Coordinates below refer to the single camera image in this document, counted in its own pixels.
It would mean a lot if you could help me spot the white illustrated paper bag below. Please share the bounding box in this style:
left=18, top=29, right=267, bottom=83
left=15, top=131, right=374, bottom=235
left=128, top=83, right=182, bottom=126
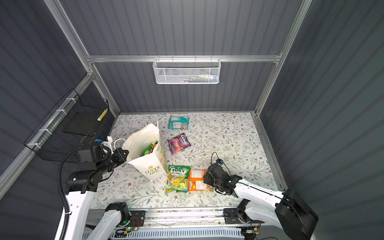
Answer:
left=122, top=124, right=167, bottom=181

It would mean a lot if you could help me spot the large orange candy bag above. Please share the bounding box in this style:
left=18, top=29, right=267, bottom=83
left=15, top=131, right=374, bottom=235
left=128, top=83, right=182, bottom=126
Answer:
left=188, top=169, right=213, bottom=192

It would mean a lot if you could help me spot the green candy bag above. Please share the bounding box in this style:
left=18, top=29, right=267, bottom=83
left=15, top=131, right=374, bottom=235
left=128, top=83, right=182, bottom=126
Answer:
left=141, top=141, right=158, bottom=157

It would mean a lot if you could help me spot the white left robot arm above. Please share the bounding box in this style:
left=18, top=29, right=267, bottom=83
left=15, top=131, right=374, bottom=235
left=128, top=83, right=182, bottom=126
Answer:
left=55, top=144, right=131, bottom=240

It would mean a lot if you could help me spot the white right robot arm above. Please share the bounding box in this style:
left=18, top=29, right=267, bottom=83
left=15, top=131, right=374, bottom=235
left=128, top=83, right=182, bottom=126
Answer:
left=203, top=163, right=319, bottom=240

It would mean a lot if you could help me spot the lime Fox's candy bag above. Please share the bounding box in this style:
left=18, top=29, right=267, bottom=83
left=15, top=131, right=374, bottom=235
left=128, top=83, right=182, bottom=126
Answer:
left=165, top=165, right=191, bottom=193

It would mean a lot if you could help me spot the purple Fox's candy bag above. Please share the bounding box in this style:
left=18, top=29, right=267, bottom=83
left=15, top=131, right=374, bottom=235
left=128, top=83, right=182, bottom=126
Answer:
left=167, top=133, right=191, bottom=155

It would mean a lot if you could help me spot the teal candy bag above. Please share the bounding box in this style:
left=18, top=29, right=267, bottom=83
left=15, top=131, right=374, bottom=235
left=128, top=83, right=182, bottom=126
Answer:
left=168, top=116, right=190, bottom=130

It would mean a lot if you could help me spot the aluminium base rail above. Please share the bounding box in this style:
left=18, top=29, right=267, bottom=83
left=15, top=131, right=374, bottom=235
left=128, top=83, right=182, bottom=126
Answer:
left=86, top=205, right=307, bottom=230

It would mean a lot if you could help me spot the black wire basket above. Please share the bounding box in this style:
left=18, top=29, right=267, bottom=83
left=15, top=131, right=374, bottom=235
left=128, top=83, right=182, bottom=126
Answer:
left=24, top=89, right=113, bottom=162

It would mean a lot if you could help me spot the black corrugated cable conduit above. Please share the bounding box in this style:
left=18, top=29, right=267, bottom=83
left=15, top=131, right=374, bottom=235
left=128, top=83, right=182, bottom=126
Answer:
left=56, top=146, right=91, bottom=240

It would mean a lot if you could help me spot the white wire mesh basket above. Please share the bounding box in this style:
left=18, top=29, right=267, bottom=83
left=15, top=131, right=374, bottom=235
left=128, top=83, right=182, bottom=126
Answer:
left=153, top=59, right=222, bottom=85

